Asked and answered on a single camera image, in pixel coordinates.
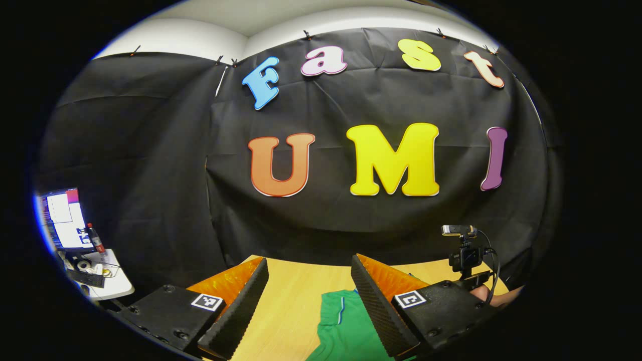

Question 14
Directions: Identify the black camera cable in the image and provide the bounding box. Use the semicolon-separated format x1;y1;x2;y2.
476;230;502;304

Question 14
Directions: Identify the red drink bottle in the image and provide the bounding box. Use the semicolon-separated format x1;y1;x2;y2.
87;223;106;254

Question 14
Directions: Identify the small white side table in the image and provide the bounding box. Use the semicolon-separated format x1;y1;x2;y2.
63;248;135;301

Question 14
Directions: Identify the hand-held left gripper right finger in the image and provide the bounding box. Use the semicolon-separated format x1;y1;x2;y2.
351;253;495;359

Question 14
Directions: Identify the green T-shirt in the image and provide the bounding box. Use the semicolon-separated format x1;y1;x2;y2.
306;273;417;361

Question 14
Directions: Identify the computer monitor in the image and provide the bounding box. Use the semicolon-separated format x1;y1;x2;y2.
39;188;96;251

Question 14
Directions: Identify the black flat device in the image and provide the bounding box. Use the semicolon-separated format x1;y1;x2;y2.
67;270;106;289

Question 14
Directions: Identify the black backdrop cloth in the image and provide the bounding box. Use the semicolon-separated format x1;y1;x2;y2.
33;28;562;301

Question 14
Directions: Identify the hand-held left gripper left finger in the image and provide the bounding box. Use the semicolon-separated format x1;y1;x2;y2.
108;257;269;360

